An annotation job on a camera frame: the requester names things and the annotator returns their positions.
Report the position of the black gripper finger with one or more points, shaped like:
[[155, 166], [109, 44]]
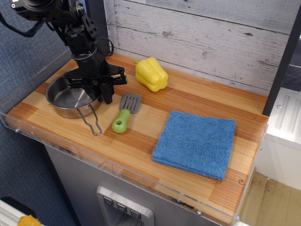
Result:
[[94, 92], [107, 90]]

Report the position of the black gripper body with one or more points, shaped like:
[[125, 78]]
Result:
[[93, 70]]

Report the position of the steel pan with wire handle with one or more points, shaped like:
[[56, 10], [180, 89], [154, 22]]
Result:
[[73, 103]]

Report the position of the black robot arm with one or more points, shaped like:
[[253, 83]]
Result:
[[77, 31]]

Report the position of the blue folded cloth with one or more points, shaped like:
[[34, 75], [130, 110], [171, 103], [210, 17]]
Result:
[[201, 145]]

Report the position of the yellow toy bell pepper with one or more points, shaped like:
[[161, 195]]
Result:
[[149, 73]]

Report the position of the grey toy fridge cabinet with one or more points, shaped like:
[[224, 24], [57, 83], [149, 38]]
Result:
[[80, 180]]

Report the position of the silver dispenser button panel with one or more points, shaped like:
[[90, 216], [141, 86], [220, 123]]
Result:
[[119, 210]]

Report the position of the yellow object at corner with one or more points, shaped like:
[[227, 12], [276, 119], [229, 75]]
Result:
[[28, 221]]

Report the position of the white toy sink unit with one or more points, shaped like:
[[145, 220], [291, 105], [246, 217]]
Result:
[[279, 156]]

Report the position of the green handled grey toy spatula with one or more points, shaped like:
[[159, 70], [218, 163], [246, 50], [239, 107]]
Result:
[[130, 104]]

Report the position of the black vertical post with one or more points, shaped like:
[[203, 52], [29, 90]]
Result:
[[284, 63]]

